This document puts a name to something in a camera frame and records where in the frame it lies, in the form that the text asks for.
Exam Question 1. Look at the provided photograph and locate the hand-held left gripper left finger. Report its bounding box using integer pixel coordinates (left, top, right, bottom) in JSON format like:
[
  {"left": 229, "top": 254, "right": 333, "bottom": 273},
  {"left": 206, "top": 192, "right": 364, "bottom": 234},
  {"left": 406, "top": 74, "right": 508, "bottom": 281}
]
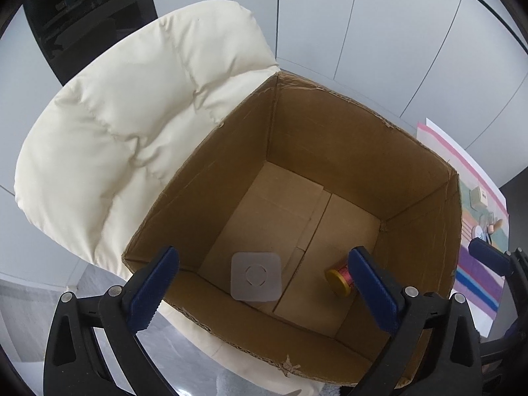
[{"left": 43, "top": 245, "right": 180, "bottom": 396}]

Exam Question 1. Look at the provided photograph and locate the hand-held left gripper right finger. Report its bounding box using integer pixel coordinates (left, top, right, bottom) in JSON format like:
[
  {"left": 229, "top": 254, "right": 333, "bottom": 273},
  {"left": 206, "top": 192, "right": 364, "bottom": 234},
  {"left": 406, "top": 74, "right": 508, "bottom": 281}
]
[{"left": 347, "top": 246, "right": 483, "bottom": 396}]

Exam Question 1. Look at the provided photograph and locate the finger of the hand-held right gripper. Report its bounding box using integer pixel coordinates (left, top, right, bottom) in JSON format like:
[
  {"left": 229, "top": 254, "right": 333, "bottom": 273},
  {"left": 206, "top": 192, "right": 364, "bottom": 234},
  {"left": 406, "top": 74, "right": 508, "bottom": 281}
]
[{"left": 468, "top": 239, "right": 528, "bottom": 281}]

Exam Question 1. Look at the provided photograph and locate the brown cardboard box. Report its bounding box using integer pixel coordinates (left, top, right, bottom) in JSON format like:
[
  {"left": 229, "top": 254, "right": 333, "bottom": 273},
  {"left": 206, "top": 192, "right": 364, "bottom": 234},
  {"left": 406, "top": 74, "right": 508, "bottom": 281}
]
[{"left": 122, "top": 71, "right": 462, "bottom": 389}]

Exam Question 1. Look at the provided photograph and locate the red spool with yellow flange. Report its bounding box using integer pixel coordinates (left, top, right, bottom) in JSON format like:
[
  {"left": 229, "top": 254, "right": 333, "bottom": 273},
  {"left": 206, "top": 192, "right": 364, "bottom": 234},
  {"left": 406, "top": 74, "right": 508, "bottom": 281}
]
[{"left": 324, "top": 258, "right": 356, "bottom": 296}]

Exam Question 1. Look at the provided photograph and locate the striped colourful mat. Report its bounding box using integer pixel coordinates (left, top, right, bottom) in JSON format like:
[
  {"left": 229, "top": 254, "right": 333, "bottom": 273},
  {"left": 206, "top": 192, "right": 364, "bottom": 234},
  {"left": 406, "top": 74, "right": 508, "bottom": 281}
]
[{"left": 416, "top": 117, "right": 510, "bottom": 337}]

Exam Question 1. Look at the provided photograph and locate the translucent square plastic lid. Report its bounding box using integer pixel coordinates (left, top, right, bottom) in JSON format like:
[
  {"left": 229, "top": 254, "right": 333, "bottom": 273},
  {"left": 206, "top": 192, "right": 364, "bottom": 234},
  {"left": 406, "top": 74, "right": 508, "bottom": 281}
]
[{"left": 230, "top": 251, "right": 283, "bottom": 303}]

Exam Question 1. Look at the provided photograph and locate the black glass wall panel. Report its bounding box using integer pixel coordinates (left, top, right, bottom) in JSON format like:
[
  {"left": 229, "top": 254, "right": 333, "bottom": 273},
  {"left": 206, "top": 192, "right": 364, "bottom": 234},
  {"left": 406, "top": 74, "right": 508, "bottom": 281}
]
[{"left": 22, "top": 0, "right": 157, "bottom": 85}]

